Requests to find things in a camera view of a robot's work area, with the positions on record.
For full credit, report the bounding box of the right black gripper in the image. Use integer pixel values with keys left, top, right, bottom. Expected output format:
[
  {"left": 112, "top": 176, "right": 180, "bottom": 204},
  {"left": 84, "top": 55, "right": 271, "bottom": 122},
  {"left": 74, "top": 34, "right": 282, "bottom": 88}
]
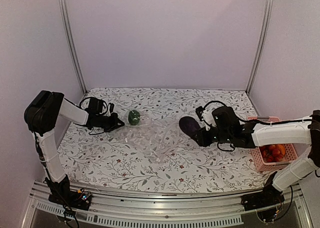
[{"left": 191, "top": 126, "right": 232, "bottom": 147}]

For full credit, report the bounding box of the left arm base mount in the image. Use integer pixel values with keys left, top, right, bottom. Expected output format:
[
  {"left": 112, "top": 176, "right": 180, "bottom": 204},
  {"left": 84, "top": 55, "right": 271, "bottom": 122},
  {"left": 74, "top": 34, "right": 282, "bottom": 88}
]
[{"left": 48, "top": 187, "right": 92, "bottom": 210}]

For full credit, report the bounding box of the dark purple fake eggplant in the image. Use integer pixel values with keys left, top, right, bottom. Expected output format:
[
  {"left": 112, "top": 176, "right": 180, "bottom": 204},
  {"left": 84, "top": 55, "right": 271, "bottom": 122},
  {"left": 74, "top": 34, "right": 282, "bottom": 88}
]
[{"left": 178, "top": 116, "right": 202, "bottom": 140}]

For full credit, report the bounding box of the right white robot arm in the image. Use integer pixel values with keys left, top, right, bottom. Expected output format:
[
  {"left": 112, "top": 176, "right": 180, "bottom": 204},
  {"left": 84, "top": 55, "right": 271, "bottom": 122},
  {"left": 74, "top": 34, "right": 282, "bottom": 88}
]
[{"left": 195, "top": 106, "right": 320, "bottom": 206}]

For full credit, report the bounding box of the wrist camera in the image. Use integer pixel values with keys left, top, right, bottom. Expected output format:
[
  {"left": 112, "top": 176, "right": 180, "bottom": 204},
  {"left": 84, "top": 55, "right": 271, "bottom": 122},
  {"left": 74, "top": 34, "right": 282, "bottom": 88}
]
[
  {"left": 195, "top": 106, "right": 215, "bottom": 131},
  {"left": 106, "top": 103, "right": 115, "bottom": 116}
]

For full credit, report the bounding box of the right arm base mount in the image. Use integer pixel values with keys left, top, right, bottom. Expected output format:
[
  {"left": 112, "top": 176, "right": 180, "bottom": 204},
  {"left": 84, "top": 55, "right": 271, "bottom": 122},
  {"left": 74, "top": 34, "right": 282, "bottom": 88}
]
[{"left": 241, "top": 187, "right": 285, "bottom": 223}]

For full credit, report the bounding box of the fake lychee bunch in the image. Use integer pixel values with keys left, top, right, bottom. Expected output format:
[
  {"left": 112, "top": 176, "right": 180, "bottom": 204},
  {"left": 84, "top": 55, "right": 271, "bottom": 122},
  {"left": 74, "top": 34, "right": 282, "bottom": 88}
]
[{"left": 259, "top": 145, "right": 283, "bottom": 163}]

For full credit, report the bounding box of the clear zip top bag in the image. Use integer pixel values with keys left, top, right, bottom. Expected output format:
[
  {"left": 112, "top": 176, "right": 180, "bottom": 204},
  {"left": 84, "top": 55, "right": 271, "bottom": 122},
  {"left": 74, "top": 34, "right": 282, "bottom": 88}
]
[{"left": 115, "top": 109, "right": 181, "bottom": 163}]

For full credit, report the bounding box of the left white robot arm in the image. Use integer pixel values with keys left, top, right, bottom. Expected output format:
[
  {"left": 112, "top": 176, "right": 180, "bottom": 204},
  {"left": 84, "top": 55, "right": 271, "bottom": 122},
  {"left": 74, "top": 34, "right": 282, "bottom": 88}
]
[{"left": 24, "top": 90, "right": 125, "bottom": 205}]

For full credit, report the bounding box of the green fake pepper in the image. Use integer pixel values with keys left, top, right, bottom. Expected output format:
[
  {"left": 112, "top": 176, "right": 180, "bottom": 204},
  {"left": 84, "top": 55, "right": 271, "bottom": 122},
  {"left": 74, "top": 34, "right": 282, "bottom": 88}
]
[{"left": 127, "top": 110, "right": 141, "bottom": 126}]

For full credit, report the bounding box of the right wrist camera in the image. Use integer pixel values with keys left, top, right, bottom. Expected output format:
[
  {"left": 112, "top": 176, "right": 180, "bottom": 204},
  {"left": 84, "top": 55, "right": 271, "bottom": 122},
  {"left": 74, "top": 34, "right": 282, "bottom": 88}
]
[{"left": 195, "top": 106, "right": 215, "bottom": 131}]

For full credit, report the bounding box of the red yellow fake mango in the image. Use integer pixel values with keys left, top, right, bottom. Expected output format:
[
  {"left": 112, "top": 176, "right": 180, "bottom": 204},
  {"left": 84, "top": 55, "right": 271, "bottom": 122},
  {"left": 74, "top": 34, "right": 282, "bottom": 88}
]
[{"left": 276, "top": 144, "right": 286, "bottom": 157}]

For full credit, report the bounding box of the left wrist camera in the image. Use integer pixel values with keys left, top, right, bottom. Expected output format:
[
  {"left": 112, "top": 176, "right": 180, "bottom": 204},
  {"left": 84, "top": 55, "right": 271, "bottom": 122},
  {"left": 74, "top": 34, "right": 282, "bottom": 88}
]
[{"left": 106, "top": 103, "right": 115, "bottom": 116}]

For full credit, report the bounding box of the pink perforated plastic basket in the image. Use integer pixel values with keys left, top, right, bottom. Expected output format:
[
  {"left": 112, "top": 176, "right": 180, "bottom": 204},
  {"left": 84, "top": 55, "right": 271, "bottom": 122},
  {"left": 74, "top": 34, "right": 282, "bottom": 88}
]
[{"left": 246, "top": 116, "right": 300, "bottom": 173}]

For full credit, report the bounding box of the floral patterned table cloth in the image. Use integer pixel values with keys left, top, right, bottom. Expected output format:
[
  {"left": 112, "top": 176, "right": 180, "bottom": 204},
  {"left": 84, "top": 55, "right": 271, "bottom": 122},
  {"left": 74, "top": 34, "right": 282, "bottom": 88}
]
[{"left": 58, "top": 88, "right": 269, "bottom": 193}]

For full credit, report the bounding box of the front aluminium rail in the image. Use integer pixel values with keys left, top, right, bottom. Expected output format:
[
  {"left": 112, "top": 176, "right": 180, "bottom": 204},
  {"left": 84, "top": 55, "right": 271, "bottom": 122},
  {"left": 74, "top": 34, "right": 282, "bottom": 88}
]
[{"left": 21, "top": 181, "right": 315, "bottom": 227}]

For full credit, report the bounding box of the right aluminium frame post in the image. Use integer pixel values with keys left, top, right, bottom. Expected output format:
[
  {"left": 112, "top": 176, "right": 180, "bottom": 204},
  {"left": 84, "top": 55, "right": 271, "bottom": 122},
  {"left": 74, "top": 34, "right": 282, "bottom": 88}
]
[{"left": 245, "top": 0, "right": 274, "bottom": 96}]

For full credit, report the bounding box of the left aluminium frame post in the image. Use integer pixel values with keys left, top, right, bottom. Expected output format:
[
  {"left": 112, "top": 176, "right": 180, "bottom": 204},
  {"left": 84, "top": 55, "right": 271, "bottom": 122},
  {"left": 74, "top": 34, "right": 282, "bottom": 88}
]
[{"left": 58, "top": 0, "right": 88, "bottom": 94}]

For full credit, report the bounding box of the aluminium frame post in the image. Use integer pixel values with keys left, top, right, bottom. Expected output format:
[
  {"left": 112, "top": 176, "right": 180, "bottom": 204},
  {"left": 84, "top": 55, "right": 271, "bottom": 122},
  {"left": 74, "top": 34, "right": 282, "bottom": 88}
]
[
  {"left": 58, "top": 0, "right": 88, "bottom": 94},
  {"left": 245, "top": 0, "right": 274, "bottom": 96}
]

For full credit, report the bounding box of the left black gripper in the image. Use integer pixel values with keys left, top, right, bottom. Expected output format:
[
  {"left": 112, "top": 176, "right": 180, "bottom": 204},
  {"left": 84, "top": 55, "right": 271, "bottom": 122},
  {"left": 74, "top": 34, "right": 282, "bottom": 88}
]
[{"left": 96, "top": 112, "right": 125, "bottom": 132}]

